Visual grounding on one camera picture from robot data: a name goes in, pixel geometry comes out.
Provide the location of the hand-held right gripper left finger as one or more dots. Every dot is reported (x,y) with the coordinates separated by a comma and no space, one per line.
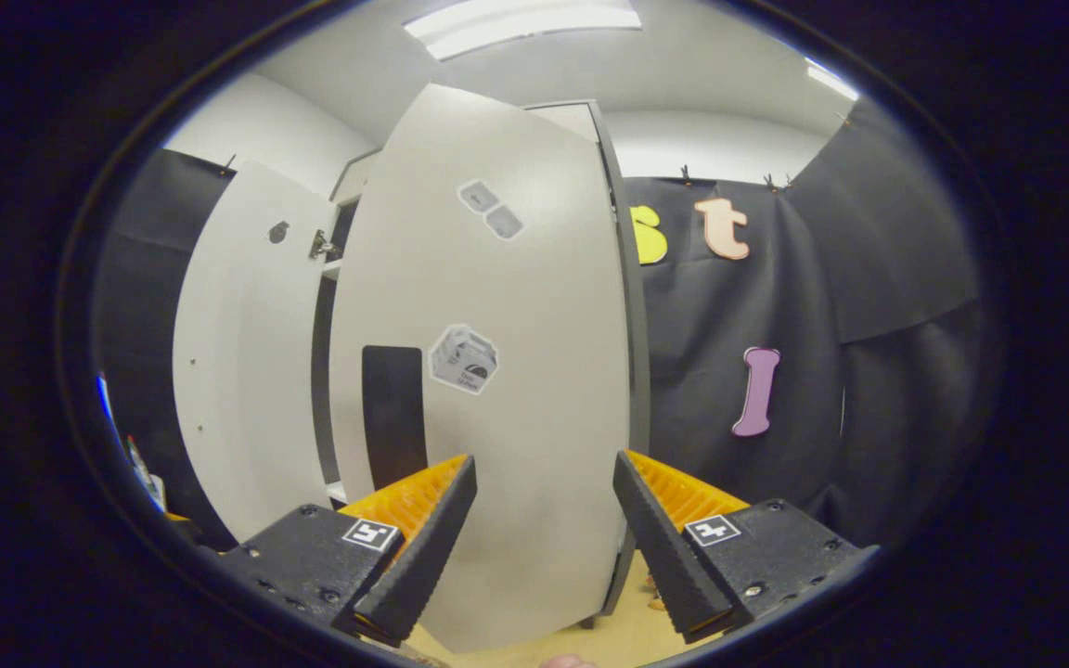
(423,547)

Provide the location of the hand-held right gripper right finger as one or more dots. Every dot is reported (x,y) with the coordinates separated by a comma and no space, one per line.
(660,547)

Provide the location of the white and grey cabinet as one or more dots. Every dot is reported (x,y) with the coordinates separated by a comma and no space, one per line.
(638,371)

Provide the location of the white cabinet door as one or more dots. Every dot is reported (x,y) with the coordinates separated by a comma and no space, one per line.
(534,371)
(247,371)

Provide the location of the white paper sheet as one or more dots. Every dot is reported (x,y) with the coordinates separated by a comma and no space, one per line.
(157,494)

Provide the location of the slim green white container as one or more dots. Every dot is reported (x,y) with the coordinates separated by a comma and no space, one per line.
(136,464)

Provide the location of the lit screen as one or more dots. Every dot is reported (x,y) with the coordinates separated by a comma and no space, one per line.
(106,404)

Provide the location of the small ceiling light panel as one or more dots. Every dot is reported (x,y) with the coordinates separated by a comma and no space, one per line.
(830,79)

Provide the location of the large ceiling light panel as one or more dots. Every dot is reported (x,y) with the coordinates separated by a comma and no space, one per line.
(516,23)

